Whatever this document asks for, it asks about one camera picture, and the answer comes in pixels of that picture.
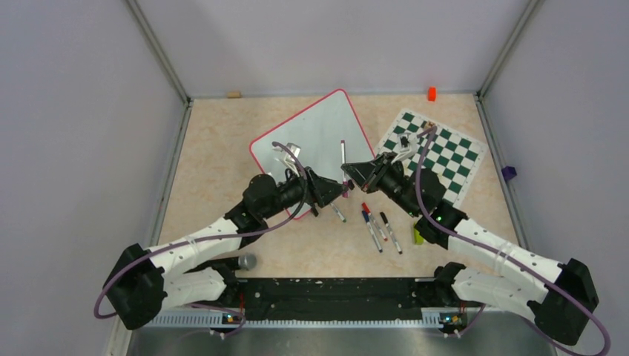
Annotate magenta whiteboard marker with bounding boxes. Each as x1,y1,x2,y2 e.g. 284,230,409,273
340,139,351,199

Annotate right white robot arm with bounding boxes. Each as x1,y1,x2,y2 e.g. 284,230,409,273
341,153,599,346

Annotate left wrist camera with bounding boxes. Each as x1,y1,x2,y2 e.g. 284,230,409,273
272,142,301,175

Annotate black whiteboard marker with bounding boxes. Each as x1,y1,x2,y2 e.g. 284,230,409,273
379,211,403,254

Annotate black grey microphone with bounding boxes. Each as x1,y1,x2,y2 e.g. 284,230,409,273
215,253,257,271

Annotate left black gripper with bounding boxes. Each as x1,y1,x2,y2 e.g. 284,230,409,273
261,162,348,220

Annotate blue whiteboard marker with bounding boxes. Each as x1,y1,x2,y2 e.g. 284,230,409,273
361,211,383,253

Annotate green white chessboard mat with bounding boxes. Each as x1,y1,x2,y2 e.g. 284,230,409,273
377,109,488,208

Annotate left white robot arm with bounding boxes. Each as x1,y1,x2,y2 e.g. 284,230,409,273
97,167,348,330

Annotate pink framed whiteboard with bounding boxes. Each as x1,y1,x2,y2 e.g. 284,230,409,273
248,88,377,220

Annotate purple block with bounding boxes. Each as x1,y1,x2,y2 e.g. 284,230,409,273
501,165,518,182

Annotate orange block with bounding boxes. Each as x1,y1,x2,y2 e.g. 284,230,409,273
427,86,438,102

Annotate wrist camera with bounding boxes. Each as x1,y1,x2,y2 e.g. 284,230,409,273
272,142,301,175
392,133,423,163

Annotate red whiteboard marker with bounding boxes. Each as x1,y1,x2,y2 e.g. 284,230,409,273
361,202,389,241

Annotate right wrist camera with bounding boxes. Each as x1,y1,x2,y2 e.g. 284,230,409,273
392,133,423,163

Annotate green whiteboard marker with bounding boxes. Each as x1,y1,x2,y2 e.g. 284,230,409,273
330,202,346,223

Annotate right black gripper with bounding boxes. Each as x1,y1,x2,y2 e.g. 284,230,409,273
343,151,421,218

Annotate green white toy brick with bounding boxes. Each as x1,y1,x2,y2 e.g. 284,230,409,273
412,222,425,245

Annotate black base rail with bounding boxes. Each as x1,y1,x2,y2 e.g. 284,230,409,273
219,277,446,322

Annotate cork stopper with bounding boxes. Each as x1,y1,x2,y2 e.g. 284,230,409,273
226,90,242,99

